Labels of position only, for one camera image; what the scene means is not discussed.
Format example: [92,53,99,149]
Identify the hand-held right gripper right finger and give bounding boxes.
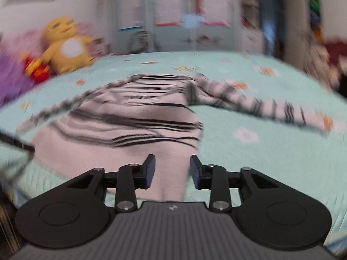
[190,154,280,212]

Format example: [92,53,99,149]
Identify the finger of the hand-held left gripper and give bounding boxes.
[0,132,36,154]

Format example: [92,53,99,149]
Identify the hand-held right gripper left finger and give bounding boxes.
[66,154,156,212]

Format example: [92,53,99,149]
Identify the pink black striped sweater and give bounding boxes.
[16,74,335,202]

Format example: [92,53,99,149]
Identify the purple ruffled pillow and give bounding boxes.
[0,51,36,107]

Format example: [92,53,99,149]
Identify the mint bee print bedspread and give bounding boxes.
[0,50,347,250]

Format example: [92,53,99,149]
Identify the red plush toy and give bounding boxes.
[22,54,51,83]

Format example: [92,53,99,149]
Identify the yellow plush toy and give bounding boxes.
[41,16,97,74]

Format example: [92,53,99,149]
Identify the sliding door wardrobe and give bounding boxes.
[108,0,244,55]

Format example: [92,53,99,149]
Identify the white drawer cabinet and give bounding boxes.
[240,27,265,54]

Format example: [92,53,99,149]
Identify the floral quilt bundle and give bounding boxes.
[304,43,342,90]

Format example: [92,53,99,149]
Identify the dark red garment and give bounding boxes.
[322,41,347,77]

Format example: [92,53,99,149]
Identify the green bag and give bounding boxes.
[309,0,322,17]

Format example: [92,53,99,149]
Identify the blue edged wall poster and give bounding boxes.
[115,0,146,32]

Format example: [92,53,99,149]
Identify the orange edged wall poster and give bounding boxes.
[153,0,185,28]

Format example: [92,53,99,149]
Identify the pink edged wall poster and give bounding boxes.
[196,0,233,28]

